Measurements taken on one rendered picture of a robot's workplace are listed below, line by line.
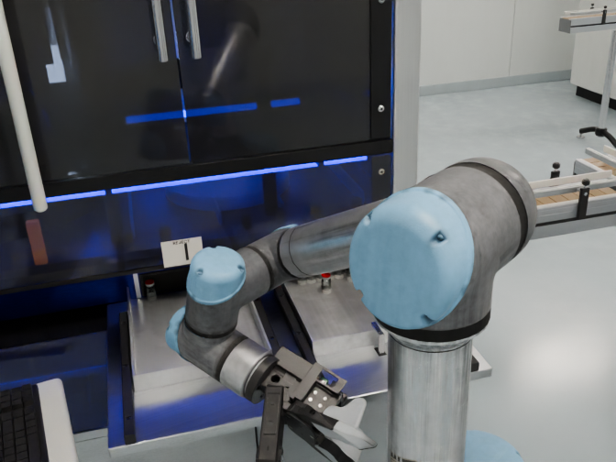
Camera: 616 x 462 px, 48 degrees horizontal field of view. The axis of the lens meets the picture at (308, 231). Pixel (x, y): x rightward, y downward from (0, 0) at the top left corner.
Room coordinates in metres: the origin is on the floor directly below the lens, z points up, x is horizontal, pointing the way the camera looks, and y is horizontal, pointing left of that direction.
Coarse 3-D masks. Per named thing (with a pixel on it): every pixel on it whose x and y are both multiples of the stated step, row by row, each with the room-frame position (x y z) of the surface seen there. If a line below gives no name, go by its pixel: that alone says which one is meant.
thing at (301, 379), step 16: (288, 352) 0.81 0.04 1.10; (256, 368) 0.77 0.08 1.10; (272, 368) 0.79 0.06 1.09; (288, 368) 0.78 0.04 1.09; (304, 368) 0.78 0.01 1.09; (320, 368) 0.77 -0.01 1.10; (256, 384) 0.76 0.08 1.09; (272, 384) 0.77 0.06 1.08; (288, 384) 0.77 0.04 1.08; (304, 384) 0.75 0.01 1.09; (320, 384) 0.76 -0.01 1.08; (336, 384) 0.74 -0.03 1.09; (256, 400) 0.77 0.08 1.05; (288, 400) 0.74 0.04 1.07; (304, 400) 0.74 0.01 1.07; (320, 400) 0.74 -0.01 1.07; (336, 400) 0.73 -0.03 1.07; (288, 416) 0.72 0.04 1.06; (304, 432) 0.72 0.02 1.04; (320, 432) 0.70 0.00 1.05
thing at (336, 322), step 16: (288, 288) 1.37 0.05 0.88; (304, 288) 1.37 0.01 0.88; (320, 288) 1.36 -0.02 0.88; (336, 288) 1.36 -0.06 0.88; (352, 288) 1.36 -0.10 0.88; (304, 304) 1.29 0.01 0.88; (320, 304) 1.29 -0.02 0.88; (336, 304) 1.29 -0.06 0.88; (352, 304) 1.28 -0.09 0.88; (304, 320) 1.23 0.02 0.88; (320, 320) 1.23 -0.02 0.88; (336, 320) 1.23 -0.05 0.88; (352, 320) 1.22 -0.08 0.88; (368, 320) 1.22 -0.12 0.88; (320, 336) 1.17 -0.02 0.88; (336, 336) 1.12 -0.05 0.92; (352, 336) 1.12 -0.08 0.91; (368, 336) 1.13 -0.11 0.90; (320, 352) 1.11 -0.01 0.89
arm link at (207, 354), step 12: (180, 312) 0.86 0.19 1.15; (180, 324) 0.84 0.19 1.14; (168, 336) 0.84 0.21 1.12; (180, 336) 0.83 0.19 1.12; (192, 336) 0.81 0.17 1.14; (228, 336) 0.81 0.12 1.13; (240, 336) 0.82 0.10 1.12; (180, 348) 0.82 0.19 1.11; (192, 348) 0.81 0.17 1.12; (204, 348) 0.80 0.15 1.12; (216, 348) 0.80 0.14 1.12; (228, 348) 0.80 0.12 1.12; (192, 360) 0.81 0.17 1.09; (204, 360) 0.80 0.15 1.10; (216, 360) 0.79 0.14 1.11; (216, 372) 0.79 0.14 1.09
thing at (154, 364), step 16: (128, 304) 1.27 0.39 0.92; (144, 304) 1.33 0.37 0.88; (160, 304) 1.32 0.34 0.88; (176, 304) 1.32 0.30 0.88; (128, 320) 1.21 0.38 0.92; (144, 320) 1.26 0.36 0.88; (160, 320) 1.26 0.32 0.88; (240, 320) 1.24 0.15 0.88; (256, 320) 1.22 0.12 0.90; (144, 336) 1.20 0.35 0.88; (160, 336) 1.19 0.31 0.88; (256, 336) 1.18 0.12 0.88; (144, 352) 1.14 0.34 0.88; (160, 352) 1.14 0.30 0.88; (176, 352) 1.14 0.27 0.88; (144, 368) 1.09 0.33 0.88; (160, 368) 1.08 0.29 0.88; (176, 368) 1.04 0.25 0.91; (192, 368) 1.05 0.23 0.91; (144, 384) 1.03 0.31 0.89; (160, 384) 1.03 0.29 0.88
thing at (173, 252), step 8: (176, 240) 1.30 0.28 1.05; (184, 240) 1.31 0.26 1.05; (192, 240) 1.31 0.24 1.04; (200, 240) 1.31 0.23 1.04; (168, 248) 1.30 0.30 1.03; (176, 248) 1.30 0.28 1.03; (184, 248) 1.30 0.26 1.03; (192, 248) 1.31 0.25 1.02; (200, 248) 1.31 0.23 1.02; (168, 256) 1.30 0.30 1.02; (176, 256) 1.30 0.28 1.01; (184, 256) 1.30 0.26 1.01; (192, 256) 1.31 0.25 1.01; (168, 264) 1.30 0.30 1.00; (176, 264) 1.30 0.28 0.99; (184, 264) 1.30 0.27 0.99
